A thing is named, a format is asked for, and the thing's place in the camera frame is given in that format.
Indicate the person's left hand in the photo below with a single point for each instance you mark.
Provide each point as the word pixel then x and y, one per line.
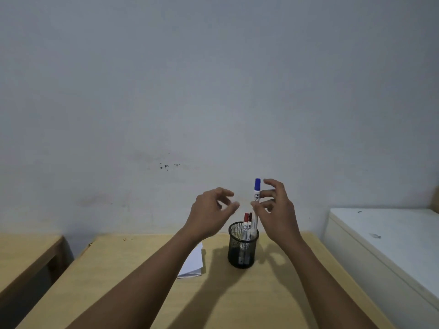
pixel 205 219

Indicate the person's right hand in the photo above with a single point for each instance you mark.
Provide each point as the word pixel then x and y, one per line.
pixel 281 219

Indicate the black marker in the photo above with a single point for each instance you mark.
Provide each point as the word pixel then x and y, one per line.
pixel 250 217

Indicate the red marker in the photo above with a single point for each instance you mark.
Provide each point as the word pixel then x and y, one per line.
pixel 246 217

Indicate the blue marker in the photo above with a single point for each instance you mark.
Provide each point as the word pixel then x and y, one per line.
pixel 257 185

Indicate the white paper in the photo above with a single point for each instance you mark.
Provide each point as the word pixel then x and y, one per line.
pixel 192 265

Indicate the person's right forearm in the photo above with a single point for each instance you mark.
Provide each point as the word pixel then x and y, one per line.
pixel 326 291

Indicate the person's left forearm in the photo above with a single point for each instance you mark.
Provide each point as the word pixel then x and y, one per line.
pixel 137 291

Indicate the black mesh pen holder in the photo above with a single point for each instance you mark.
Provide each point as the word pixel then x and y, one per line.
pixel 235 250

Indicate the white cabinet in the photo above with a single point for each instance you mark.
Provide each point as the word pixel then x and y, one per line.
pixel 394 243

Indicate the wooden side table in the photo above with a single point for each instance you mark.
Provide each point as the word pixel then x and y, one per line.
pixel 24 256

